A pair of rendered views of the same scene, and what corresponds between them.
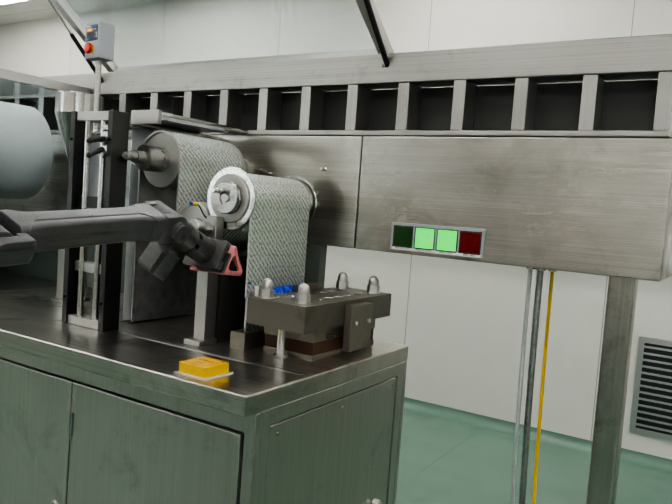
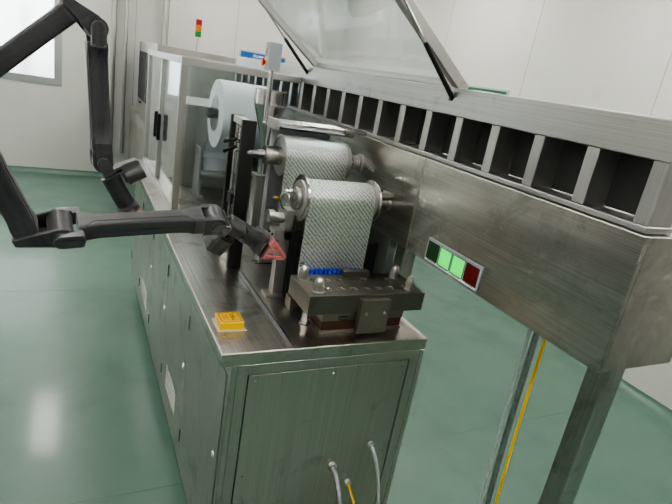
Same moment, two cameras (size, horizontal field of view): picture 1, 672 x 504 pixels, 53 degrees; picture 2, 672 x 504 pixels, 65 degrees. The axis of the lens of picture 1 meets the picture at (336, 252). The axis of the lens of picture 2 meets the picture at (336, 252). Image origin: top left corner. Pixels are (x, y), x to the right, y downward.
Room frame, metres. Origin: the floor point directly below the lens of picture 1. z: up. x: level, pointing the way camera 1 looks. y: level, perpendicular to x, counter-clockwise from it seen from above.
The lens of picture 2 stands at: (0.25, -0.67, 1.62)
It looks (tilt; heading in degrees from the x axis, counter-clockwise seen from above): 18 degrees down; 30
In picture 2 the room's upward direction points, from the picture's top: 10 degrees clockwise
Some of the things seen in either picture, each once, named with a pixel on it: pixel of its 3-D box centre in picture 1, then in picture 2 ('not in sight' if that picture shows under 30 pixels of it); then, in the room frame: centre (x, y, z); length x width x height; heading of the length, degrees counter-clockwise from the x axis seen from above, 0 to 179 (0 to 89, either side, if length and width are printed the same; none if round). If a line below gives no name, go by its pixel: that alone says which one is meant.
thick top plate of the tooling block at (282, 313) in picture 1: (324, 307); (357, 292); (1.63, 0.02, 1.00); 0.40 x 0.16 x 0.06; 148
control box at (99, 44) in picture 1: (97, 41); (270, 56); (1.90, 0.71, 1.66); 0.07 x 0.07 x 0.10; 53
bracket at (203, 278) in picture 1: (203, 280); (276, 252); (1.57, 0.31, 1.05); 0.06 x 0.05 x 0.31; 148
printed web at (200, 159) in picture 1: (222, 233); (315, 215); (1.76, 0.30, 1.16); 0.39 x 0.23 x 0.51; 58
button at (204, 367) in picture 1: (204, 367); (229, 320); (1.30, 0.24, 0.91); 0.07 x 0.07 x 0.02; 58
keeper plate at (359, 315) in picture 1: (358, 326); (373, 315); (1.59, -0.07, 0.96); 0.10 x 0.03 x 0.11; 148
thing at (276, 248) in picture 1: (278, 257); (335, 246); (1.65, 0.14, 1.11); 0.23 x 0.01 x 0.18; 148
